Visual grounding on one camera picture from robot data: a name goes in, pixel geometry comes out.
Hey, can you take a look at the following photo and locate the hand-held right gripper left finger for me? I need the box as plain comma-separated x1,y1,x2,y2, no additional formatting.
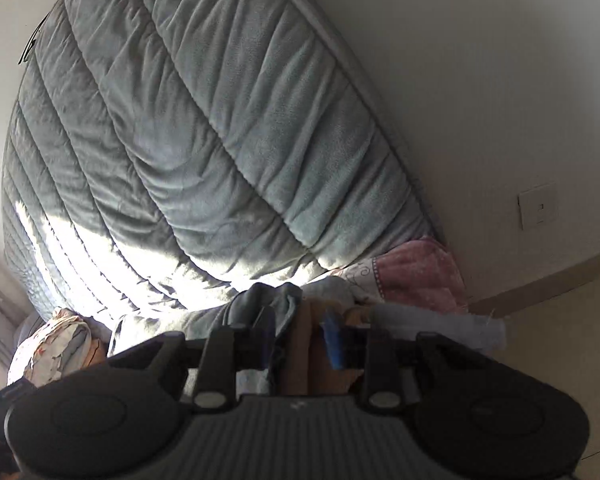
107,305,277,409

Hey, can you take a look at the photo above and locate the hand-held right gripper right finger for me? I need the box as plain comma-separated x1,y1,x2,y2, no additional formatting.
321,312,487,409

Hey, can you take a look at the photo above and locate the blue-grey cloth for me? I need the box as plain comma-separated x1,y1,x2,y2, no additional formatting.
225,282,303,396

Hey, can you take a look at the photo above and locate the tan cloth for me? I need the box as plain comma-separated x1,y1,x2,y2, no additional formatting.
282,300,367,397

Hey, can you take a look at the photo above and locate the beige patterned pillow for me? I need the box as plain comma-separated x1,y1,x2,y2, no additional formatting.
7,307,99,389

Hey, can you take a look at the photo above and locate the pink towel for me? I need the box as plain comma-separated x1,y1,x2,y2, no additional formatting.
330,239,468,313

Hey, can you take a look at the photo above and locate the beige baseboard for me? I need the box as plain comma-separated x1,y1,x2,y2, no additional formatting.
472,245,600,318

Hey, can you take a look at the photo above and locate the grey-green quilted comforter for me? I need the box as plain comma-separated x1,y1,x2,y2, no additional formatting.
2,0,443,333

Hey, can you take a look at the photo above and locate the white wall switch plate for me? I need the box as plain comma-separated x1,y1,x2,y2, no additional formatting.
517,182,561,231

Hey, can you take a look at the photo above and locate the thin black strap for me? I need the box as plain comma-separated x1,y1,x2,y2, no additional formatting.
19,9,49,65

